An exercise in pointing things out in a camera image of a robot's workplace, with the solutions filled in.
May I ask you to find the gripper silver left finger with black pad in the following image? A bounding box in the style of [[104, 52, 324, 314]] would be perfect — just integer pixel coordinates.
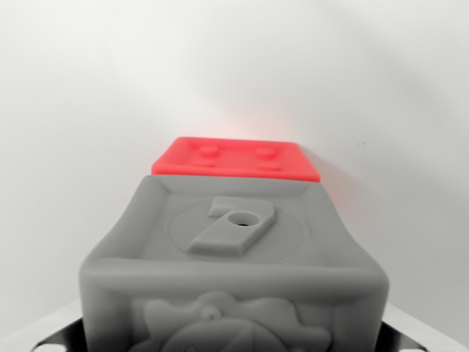
[[0, 298, 86, 352]]

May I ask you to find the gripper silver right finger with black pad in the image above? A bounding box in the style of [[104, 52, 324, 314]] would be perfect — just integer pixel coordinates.
[[380, 303, 469, 352]]

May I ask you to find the gray embossed rubber cube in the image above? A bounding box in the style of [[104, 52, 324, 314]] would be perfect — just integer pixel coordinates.
[[78, 173, 391, 352]]

